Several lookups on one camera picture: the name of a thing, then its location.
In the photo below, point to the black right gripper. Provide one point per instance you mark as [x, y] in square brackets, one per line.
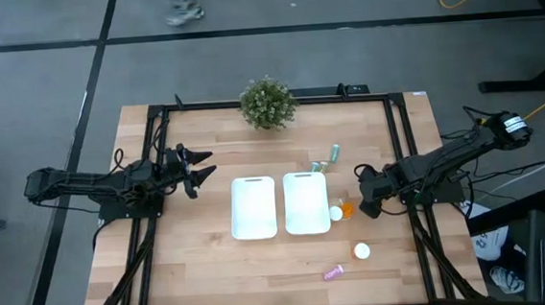
[373, 184]

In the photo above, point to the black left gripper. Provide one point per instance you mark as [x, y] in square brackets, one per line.
[175, 169]

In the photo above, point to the orange pill bottle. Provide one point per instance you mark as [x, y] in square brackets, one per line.
[336, 213]
[362, 251]
[348, 210]

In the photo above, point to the clear yellowish pill bottle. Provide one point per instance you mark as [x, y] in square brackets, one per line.
[336, 202]

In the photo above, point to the yellow-green pill bottle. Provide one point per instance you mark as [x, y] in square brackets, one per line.
[324, 167]

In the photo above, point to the long teal pill bottle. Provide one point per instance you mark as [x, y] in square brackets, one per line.
[334, 153]

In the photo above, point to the pink pill bottle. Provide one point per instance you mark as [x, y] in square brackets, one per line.
[333, 272]

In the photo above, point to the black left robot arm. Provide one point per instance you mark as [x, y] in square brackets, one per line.
[87, 182]

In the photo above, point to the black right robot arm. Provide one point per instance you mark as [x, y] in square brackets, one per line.
[446, 164]

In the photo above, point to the white plastic bin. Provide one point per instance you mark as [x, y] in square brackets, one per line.
[253, 209]
[306, 203]

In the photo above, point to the green potted plant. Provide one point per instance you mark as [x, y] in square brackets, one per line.
[267, 104]

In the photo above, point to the white label sticker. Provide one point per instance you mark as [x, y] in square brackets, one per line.
[419, 93]

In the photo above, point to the white printed bag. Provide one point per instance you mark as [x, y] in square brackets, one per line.
[507, 280]
[493, 245]

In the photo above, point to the black floor stand bar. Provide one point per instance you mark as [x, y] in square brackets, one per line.
[507, 213]

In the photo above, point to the person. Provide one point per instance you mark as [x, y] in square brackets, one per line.
[185, 15]

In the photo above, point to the black aluminium table frame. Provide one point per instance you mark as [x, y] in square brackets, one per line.
[202, 105]

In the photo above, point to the black desk frame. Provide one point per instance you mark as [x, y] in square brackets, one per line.
[527, 85]

